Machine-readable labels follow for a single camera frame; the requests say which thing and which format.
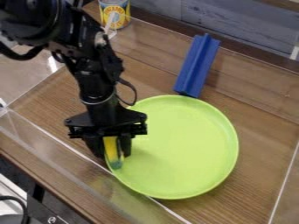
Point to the yellow toy banana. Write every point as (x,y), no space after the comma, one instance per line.
(113,152)

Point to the black device under table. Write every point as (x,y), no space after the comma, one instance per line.
(43,209)

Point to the yellow labelled tin can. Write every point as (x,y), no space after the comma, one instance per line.
(115,13)

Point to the clear acrylic enclosure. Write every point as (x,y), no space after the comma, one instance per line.
(255,92)

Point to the blue plastic block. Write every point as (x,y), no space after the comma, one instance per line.
(196,65)

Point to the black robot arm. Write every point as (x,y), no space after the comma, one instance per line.
(55,26)

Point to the green round plate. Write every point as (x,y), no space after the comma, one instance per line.
(188,152)

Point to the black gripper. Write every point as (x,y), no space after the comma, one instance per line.
(124,124)

